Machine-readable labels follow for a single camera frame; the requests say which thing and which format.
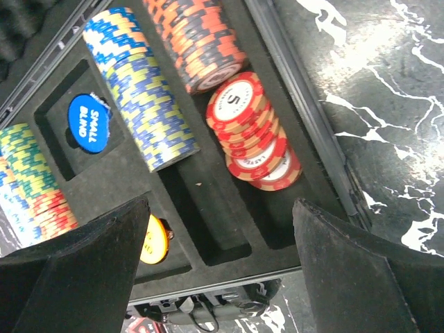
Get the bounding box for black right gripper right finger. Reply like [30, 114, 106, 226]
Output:
[293, 198, 443, 332]

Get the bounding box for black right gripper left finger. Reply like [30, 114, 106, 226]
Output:
[1, 196, 150, 332]

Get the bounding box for blue yellow chip stack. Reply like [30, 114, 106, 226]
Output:
[104, 53, 200, 172]

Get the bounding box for black red all-in triangle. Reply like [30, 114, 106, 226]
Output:
[122, 317, 167, 333]

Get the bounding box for red orange chip stack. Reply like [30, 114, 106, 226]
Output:
[28, 189, 78, 241]

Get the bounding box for orange big blind button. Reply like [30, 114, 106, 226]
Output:
[140, 215, 169, 264]

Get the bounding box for green yellow chip stack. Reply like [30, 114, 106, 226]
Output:
[1, 123, 59, 199]

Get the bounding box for red tan five chips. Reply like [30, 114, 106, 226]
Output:
[205, 71, 302, 191]

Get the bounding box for blue small blind button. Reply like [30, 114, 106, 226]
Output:
[67, 93, 112, 154]

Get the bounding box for black poker chip case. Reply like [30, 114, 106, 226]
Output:
[0, 0, 375, 330]

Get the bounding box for orange black chip stack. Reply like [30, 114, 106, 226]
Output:
[143, 0, 248, 94]

